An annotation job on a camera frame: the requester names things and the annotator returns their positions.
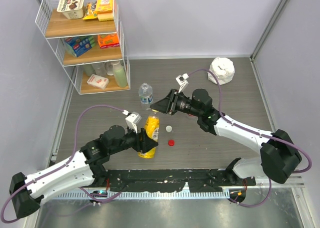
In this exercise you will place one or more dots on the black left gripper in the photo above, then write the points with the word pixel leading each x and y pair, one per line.
pixel 143 142

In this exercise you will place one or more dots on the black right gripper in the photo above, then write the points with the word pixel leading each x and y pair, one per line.
pixel 168 104

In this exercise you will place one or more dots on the yellow juice bottle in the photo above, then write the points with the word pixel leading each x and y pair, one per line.
pixel 151 126

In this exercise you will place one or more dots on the white bottle cap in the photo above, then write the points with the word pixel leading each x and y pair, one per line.
pixel 169 128

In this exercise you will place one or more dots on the clear bottle blue white label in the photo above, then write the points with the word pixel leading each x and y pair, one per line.
pixel 145 93

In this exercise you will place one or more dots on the red bottle cap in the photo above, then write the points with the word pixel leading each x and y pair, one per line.
pixel 171 142

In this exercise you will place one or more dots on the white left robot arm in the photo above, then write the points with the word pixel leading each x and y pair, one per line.
pixel 83 168

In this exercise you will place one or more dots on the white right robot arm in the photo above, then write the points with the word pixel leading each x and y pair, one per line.
pixel 277 158

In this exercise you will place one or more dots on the green drink bottle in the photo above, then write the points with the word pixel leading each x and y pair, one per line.
pixel 119 74

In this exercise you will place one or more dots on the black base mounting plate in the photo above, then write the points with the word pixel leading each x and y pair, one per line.
pixel 171 180

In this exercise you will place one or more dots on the white pink tissue pack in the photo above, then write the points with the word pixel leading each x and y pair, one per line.
pixel 98 81

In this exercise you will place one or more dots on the clear bottles on bottom shelf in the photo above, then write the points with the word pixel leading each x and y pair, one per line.
pixel 100 69

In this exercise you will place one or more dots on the orange snack box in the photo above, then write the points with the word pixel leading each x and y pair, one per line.
pixel 108 41

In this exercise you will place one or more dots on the blue green box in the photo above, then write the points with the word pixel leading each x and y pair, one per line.
pixel 77 46

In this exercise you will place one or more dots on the yellow orange cracker box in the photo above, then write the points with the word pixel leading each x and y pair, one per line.
pixel 104 10

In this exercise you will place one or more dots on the yellow snack bag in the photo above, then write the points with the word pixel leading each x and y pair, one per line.
pixel 90 11

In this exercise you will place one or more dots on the white yogurt tub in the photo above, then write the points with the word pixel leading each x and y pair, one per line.
pixel 71 9

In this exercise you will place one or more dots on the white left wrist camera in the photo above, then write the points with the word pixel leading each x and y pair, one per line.
pixel 132 119

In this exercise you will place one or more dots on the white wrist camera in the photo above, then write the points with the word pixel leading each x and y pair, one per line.
pixel 132 119
pixel 182 80

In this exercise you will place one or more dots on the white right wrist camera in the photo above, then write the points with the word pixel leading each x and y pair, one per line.
pixel 182 80

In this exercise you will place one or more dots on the white slotted cable duct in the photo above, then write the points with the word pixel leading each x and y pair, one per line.
pixel 184 194

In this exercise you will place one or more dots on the white wire shelf rack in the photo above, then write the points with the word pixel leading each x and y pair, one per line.
pixel 56 27

